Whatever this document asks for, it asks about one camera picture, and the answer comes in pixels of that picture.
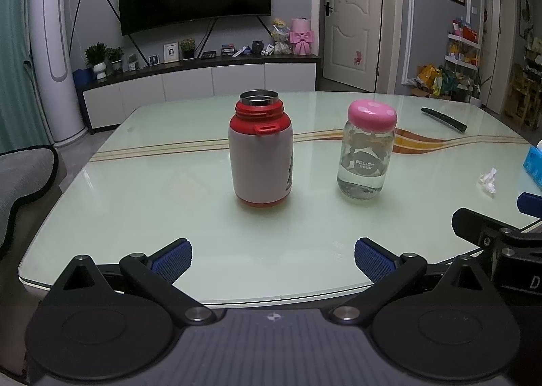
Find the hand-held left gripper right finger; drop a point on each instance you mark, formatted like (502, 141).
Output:
(374, 262)

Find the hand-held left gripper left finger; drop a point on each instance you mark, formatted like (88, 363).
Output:
(171, 262)

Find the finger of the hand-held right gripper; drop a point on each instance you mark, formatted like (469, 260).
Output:
(470, 221)
(531, 204)

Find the clear glass bottle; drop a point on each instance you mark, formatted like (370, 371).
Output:
(364, 166)

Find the red and white thermos bottle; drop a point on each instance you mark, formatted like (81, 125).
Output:
(260, 157)

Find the pink dotted bottle cap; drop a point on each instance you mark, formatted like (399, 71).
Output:
(371, 114)

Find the blue tissue box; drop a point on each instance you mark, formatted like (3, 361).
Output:
(534, 166)

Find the crumpled white tissue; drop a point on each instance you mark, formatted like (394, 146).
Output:
(488, 182)

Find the black remote control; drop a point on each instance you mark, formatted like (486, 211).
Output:
(444, 119)

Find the wooden chair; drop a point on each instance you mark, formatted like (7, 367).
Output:
(525, 89)

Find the pile of snack bags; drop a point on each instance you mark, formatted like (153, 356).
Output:
(440, 81)

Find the white side door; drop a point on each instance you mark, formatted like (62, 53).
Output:
(493, 43)

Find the grey cushion with black trim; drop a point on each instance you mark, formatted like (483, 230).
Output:
(23, 183)

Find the white shelf with snacks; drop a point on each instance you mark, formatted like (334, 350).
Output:
(463, 47)

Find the white television cabinet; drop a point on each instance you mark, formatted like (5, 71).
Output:
(190, 82)

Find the pink pig sticker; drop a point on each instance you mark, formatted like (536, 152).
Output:
(358, 58)

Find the tiny potted plant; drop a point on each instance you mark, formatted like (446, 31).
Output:
(132, 63)

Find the blue bin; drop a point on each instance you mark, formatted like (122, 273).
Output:
(81, 79)

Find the black calculator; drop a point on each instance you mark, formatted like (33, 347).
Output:
(208, 55)

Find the small green potted plant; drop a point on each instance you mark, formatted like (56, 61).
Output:
(115, 58)

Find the round cactus in pot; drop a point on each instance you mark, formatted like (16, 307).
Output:
(188, 48)

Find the green plant in white pot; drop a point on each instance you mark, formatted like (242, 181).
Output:
(98, 59)

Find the small stack of boxes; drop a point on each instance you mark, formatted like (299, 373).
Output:
(228, 49)

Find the white tube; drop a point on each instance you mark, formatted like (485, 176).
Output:
(268, 50)
(240, 51)

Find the white panel door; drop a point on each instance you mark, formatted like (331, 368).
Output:
(353, 30)

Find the dark vase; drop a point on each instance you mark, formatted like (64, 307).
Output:
(258, 46)

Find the pink gift box with bow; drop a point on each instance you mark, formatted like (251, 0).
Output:
(302, 37)

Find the wrapped flower bouquet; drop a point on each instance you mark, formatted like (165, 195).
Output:
(280, 37)

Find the white tower air conditioner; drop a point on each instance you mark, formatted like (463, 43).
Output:
(55, 39)

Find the teal curtain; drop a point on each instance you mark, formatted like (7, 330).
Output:
(17, 56)

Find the dark wall decoration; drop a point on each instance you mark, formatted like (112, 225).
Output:
(526, 13)

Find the small dark photo frame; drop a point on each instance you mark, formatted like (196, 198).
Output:
(153, 60)

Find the white photo frame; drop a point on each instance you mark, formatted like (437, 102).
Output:
(171, 52)

